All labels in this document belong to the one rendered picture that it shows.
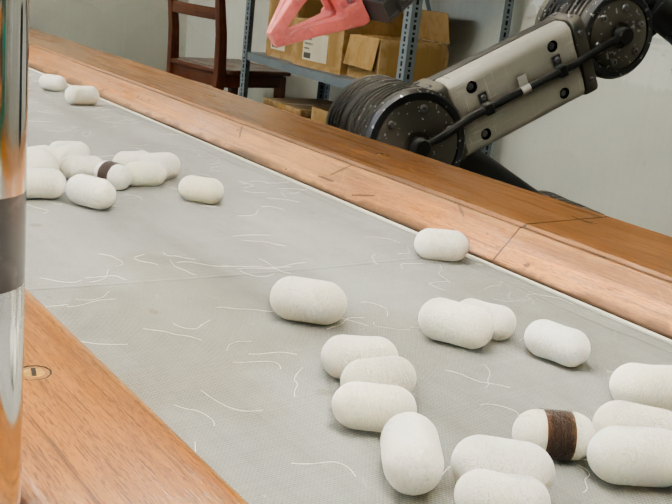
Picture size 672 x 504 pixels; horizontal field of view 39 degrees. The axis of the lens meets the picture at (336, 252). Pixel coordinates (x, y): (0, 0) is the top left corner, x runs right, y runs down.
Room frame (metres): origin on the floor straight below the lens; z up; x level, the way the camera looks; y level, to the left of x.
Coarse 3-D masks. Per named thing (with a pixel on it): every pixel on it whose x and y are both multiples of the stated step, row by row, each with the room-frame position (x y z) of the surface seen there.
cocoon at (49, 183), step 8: (32, 168) 0.61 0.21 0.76; (40, 168) 0.62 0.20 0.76; (48, 168) 0.62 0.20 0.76; (32, 176) 0.61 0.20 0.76; (40, 176) 0.61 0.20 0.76; (48, 176) 0.61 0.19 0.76; (56, 176) 0.61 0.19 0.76; (64, 176) 0.62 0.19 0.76; (32, 184) 0.60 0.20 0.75; (40, 184) 0.61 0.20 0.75; (48, 184) 0.61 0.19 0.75; (56, 184) 0.61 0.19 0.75; (64, 184) 0.62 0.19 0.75; (32, 192) 0.60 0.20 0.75; (40, 192) 0.61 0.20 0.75; (48, 192) 0.61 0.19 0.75; (56, 192) 0.61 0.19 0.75
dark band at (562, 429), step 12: (540, 408) 0.33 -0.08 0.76; (552, 420) 0.32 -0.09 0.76; (564, 420) 0.32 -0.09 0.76; (552, 432) 0.32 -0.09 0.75; (564, 432) 0.32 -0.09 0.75; (576, 432) 0.32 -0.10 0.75; (552, 444) 0.32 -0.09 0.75; (564, 444) 0.32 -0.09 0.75; (576, 444) 0.32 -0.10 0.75; (552, 456) 0.32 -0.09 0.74; (564, 456) 0.32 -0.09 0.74
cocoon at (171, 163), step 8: (160, 152) 0.71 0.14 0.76; (168, 152) 0.72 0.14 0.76; (144, 160) 0.70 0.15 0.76; (152, 160) 0.70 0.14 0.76; (160, 160) 0.70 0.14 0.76; (168, 160) 0.71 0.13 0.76; (176, 160) 0.71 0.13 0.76; (168, 168) 0.71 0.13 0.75; (176, 168) 0.71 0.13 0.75; (168, 176) 0.71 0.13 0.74
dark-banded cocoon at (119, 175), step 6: (102, 162) 0.67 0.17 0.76; (96, 168) 0.67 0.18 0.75; (114, 168) 0.66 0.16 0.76; (120, 168) 0.66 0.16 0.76; (126, 168) 0.66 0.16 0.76; (96, 174) 0.67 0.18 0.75; (108, 174) 0.66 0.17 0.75; (114, 174) 0.66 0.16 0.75; (120, 174) 0.66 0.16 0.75; (126, 174) 0.66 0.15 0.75; (108, 180) 0.66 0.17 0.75; (114, 180) 0.66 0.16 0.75; (120, 180) 0.66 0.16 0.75; (126, 180) 0.66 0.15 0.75; (114, 186) 0.66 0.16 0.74; (120, 186) 0.66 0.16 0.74; (126, 186) 0.66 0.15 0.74
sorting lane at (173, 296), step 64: (64, 128) 0.88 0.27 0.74; (128, 128) 0.91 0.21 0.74; (64, 192) 0.64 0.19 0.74; (128, 192) 0.66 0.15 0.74; (256, 192) 0.70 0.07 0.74; (320, 192) 0.72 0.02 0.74; (64, 256) 0.50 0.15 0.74; (128, 256) 0.51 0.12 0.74; (192, 256) 0.53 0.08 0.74; (256, 256) 0.54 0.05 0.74; (320, 256) 0.56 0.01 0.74; (384, 256) 0.57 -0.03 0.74; (64, 320) 0.41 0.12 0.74; (128, 320) 0.42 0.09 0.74; (192, 320) 0.42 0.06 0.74; (256, 320) 0.43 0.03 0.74; (384, 320) 0.46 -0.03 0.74; (576, 320) 0.49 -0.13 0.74; (128, 384) 0.35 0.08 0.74; (192, 384) 0.35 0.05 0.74; (256, 384) 0.36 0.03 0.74; (320, 384) 0.37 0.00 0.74; (448, 384) 0.38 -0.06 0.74; (512, 384) 0.39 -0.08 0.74; (576, 384) 0.40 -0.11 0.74; (192, 448) 0.30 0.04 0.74; (256, 448) 0.31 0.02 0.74; (320, 448) 0.31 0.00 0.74; (448, 448) 0.32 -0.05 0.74
